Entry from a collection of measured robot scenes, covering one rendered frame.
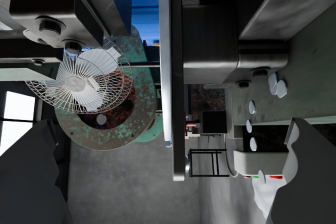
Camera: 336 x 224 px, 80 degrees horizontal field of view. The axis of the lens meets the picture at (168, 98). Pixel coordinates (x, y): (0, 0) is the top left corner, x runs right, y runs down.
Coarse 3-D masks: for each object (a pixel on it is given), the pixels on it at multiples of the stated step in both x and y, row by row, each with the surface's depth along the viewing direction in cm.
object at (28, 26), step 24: (0, 0) 26; (24, 0) 24; (48, 0) 24; (72, 0) 24; (0, 24) 32; (24, 24) 26; (48, 24) 25; (72, 24) 26; (96, 24) 31; (72, 48) 31
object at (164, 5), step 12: (168, 0) 14; (168, 12) 14; (168, 24) 14; (168, 36) 14; (168, 48) 15; (168, 60) 15; (168, 72) 15; (168, 84) 16; (168, 96) 16; (168, 108) 17; (168, 120) 18; (168, 132) 19; (168, 144) 23
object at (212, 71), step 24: (192, 24) 23; (216, 24) 23; (192, 48) 23; (216, 48) 23; (240, 48) 23; (264, 48) 22; (192, 72) 25; (216, 72) 25; (240, 72) 25; (264, 72) 23
